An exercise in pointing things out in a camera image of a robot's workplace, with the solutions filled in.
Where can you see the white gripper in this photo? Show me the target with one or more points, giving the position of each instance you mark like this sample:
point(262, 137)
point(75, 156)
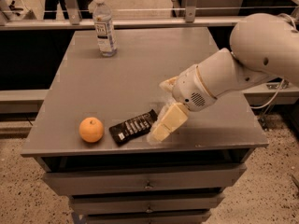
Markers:
point(191, 89)

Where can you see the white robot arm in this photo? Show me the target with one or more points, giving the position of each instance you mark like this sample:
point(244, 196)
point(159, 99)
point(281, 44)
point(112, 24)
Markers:
point(262, 47)

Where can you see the grey drawer cabinet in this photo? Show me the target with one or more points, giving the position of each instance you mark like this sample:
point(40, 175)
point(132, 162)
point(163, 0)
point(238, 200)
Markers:
point(125, 86)

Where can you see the grey top drawer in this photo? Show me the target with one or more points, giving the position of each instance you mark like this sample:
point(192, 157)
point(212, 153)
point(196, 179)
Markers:
point(145, 179)

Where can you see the grey drawer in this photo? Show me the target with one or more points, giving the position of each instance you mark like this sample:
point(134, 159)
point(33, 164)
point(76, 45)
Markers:
point(147, 203)
point(179, 217)
point(145, 179)

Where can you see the orange fruit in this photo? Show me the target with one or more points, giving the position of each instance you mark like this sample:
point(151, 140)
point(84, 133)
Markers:
point(91, 130)

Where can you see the clear plastic water bottle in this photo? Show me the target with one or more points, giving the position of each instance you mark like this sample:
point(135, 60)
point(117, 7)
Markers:
point(104, 28)

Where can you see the metal railing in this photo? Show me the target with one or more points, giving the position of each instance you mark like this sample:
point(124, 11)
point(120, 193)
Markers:
point(23, 15)

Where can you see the grey bottom drawer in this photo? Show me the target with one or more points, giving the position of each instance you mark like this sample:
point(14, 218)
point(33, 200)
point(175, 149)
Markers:
point(179, 217)

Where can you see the grey middle drawer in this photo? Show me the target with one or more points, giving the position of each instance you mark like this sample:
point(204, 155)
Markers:
point(147, 203)

